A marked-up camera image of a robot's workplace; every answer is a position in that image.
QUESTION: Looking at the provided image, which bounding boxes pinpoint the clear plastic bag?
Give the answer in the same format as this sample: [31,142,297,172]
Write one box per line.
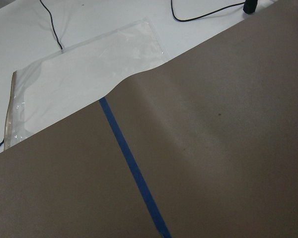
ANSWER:
[3,18,169,149]

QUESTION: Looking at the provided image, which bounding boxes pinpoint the thin black table cable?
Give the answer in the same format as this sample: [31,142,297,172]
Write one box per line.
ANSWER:
[38,0,64,51]

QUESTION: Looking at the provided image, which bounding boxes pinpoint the black camera stand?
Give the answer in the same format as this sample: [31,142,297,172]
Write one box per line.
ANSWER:
[243,0,258,14]

